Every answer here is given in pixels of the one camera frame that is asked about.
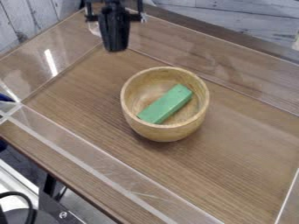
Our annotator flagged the green rectangular block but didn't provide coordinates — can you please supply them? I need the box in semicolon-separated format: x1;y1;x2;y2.
136;84;192;124

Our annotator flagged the clear acrylic corner bracket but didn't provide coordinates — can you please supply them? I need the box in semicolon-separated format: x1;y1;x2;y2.
84;6;103;38

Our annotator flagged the brown wooden bowl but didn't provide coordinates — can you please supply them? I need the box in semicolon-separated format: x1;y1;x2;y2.
120;66;211;142

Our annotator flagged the black table leg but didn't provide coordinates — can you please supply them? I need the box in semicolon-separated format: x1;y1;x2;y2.
43;174;58;197

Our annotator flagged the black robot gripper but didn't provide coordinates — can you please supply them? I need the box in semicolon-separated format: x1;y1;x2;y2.
83;0;146;52

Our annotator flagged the black metal base plate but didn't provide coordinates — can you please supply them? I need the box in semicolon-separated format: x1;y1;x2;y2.
39;191;86;224

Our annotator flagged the black cable loop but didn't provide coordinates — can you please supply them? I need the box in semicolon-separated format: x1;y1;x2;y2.
0;191;38;224

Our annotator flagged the clear acrylic tray wall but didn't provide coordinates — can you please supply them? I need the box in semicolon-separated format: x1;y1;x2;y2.
0;9;299;224

